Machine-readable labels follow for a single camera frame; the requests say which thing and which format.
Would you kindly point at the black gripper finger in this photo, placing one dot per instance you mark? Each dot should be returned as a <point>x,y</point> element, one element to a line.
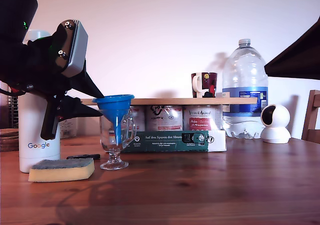
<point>87,85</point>
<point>300,60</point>
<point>75,108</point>

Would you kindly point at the blue plastic funnel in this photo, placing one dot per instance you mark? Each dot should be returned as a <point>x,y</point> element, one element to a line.
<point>115,107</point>

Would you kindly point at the footed glass cup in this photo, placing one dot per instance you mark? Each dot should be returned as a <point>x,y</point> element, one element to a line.
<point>113,157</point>

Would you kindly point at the wooden shelf board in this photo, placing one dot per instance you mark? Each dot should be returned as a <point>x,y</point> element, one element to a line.
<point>175,101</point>

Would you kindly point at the small black flat object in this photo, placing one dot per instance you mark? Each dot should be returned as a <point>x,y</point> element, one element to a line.
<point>82,156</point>

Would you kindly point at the wooden chair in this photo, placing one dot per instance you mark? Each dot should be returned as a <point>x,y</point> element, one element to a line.
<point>312,110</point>

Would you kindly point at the large clear water bottle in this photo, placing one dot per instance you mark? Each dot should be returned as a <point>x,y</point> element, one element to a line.
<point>245,72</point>

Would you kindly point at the white Google bottle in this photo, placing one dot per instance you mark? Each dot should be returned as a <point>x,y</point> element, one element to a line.
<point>37,155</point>

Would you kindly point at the white can pink band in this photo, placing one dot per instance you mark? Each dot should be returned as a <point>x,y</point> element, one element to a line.
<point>138,120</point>

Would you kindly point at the yellow sponge grey scrub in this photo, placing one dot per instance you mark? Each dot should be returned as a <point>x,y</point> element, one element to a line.
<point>62,173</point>

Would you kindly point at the white can black logo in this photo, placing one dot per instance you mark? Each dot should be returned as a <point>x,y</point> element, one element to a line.
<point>163,120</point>

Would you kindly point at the dark red white mug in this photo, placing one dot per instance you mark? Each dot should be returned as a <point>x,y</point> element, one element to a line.
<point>208,85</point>

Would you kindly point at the green white cardboard tray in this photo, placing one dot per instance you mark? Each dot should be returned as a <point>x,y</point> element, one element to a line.
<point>175,142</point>

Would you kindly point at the white can red label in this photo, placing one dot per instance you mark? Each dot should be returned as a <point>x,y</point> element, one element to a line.
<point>202,117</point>

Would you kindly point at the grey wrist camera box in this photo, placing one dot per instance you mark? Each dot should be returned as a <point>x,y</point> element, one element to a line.
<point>77,50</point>

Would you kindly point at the white round security camera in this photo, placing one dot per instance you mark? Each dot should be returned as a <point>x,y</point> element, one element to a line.
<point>277,125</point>

